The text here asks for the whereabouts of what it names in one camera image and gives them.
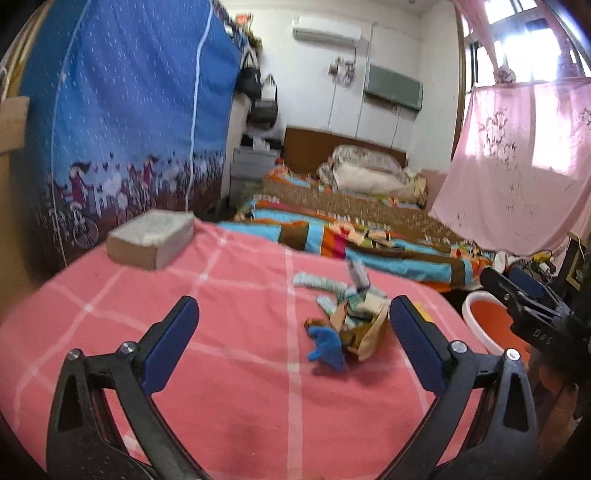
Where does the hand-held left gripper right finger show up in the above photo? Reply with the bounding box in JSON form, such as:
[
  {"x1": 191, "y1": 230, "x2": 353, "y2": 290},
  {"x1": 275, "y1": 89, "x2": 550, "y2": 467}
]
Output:
[{"x1": 389, "y1": 295, "x2": 541, "y2": 480}]

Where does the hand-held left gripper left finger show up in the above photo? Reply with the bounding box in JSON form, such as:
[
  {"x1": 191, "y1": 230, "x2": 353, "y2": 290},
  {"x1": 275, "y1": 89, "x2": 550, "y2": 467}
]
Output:
[{"x1": 46, "y1": 295, "x2": 213, "y2": 480}]

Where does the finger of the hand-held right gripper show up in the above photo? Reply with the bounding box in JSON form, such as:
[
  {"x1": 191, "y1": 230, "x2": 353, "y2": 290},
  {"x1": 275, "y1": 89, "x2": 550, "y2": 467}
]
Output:
[
  {"x1": 508, "y1": 265, "x2": 573, "y2": 317},
  {"x1": 480, "y1": 267, "x2": 536, "y2": 321}
]

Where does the brown paper bag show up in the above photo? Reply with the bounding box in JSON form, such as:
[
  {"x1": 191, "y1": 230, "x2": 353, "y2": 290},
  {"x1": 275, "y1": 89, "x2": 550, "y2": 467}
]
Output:
[{"x1": 341, "y1": 305, "x2": 391, "y2": 363}]

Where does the large green toothpaste tube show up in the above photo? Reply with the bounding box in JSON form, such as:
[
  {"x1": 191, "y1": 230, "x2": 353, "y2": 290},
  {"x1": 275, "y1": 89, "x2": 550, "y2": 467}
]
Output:
[{"x1": 316, "y1": 290, "x2": 389, "y2": 325}]

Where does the small white tube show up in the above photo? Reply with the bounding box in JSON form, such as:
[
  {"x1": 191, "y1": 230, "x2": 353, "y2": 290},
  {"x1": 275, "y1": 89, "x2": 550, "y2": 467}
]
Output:
[{"x1": 347, "y1": 258, "x2": 373, "y2": 294}]

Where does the white-green tube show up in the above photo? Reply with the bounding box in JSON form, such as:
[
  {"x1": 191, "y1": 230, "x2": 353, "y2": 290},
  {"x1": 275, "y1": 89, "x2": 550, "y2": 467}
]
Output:
[{"x1": 293, "y1": 271, "x2": 357, "y2": 297}]

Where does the white and orange basin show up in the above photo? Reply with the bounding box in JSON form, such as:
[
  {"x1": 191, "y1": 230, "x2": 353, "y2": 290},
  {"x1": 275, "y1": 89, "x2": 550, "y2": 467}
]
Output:
[{"x1": 462, "y1": 291, "x2": 532, "y2": 356}]

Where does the pink checked blanket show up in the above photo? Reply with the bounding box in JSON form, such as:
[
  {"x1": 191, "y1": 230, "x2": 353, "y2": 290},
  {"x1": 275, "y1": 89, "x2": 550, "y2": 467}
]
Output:
[{"x1": 0, "y1": 217, "x2": 490, "y2": 480}]

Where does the beige tissue box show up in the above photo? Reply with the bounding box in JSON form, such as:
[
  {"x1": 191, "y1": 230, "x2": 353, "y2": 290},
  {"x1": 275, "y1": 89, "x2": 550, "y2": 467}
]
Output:
[{"x1": 106, "y1": 209, "x2": 195, "y2": 271}]

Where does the pink embroidered curtain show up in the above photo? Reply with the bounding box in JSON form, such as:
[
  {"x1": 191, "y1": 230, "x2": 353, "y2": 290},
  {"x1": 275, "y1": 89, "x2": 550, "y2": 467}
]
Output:
[{"x1": 428, "y1": 78, "x2": 591, "y2": 256}]

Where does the colourful striped bedspread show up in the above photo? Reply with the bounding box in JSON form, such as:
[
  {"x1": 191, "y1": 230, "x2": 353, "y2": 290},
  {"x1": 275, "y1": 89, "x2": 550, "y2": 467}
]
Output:
[{"x1": 219, "y1": 164, "x2": 497, "y2": 292}]

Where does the cream pillow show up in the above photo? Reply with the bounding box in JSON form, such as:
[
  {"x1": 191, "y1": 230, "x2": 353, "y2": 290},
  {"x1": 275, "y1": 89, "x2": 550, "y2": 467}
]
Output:
[{"x1": 318, "y1": 161, "x2": 428, "y2": 206}]

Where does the grey nightstand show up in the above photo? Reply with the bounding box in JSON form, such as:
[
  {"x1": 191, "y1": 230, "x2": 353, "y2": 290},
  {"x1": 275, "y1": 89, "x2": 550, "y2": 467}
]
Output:
[{"x1": 229, "y1": 145, "x2": 280, "y2": 209}]

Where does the floral pillow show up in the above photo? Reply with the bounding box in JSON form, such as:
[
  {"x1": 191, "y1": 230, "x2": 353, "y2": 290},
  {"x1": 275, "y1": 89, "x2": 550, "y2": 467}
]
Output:
[{"x1": 327, "y1": 144, "x2": 403, "y2": 175}]

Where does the black and white cloth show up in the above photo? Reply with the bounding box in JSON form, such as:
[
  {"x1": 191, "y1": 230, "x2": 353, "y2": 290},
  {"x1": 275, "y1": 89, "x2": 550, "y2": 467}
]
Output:
[{"x1": 241, "y1": 133, "x2": 281, "y2": 151}]

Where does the brown wooden headboard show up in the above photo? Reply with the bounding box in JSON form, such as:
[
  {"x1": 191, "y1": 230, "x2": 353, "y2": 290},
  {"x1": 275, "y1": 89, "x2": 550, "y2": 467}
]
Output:
[{"x1": 283, "y1": 126, "x2": 408, "y2": 176}]

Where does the blue printed fabric wardrobe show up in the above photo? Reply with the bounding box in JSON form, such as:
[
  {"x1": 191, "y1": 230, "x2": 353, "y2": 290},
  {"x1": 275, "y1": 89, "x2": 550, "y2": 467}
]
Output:
[{"x1": 18, "y1": 0, "x2": 247, "y2": 273}]

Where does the window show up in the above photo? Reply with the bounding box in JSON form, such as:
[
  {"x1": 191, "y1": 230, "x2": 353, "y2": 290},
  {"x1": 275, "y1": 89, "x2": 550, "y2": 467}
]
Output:
[{"x1": 466, "y1": 0, "x2": 591, "y2": 176}]

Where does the pink tied curtain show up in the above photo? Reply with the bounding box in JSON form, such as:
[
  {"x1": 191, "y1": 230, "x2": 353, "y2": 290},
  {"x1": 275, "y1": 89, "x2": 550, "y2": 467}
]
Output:
[{"x1": 451, "y1": 0, "x2": 519, "y2": 85}]

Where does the grey handbag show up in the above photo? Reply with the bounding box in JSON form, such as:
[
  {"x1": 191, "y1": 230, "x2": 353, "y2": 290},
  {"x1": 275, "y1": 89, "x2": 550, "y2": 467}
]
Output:
[{"x1": 249, "y1": 76, "x2": 280, "y2": 131}]

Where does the cardboard box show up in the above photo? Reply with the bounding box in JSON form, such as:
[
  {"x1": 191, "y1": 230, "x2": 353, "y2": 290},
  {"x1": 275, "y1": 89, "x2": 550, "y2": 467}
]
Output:
[{"x1": 0, "y1": 96, "x2": 31, "y2": 278}]

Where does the black handbag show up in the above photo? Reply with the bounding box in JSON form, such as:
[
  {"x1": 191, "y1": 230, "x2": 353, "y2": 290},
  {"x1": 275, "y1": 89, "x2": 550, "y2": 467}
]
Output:
[{"x1": 236, "y1": 48, "x2": 263, "y2": 100}]

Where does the white air conditioner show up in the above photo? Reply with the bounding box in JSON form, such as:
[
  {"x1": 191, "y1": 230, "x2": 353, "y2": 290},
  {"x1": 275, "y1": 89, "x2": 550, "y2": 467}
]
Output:
[{"x1": 292, "y1": 15, "x2": 362, "y2": 47}]

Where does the dark picture frame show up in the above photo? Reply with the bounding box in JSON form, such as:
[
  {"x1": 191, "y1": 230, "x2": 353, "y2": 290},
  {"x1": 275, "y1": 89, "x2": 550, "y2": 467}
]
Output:
[{"x1": 561, "y1": 235, "x2": 591, "y2": 291}]

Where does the grey wall-mounted box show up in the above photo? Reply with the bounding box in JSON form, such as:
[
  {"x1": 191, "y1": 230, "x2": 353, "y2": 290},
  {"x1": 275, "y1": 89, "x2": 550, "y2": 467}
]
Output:
[{"x1": 364, "y1": 64, "x2": 424, "y2": 112}]

